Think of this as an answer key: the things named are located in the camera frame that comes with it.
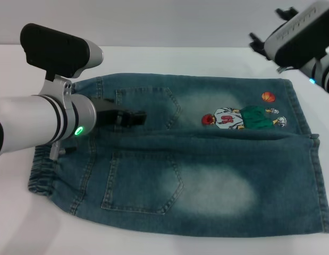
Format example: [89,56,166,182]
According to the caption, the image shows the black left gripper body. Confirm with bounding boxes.
[91,98,122,125]

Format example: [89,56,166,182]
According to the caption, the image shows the blue denim shorts with basketball print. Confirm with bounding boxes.
[27,72,329,236]

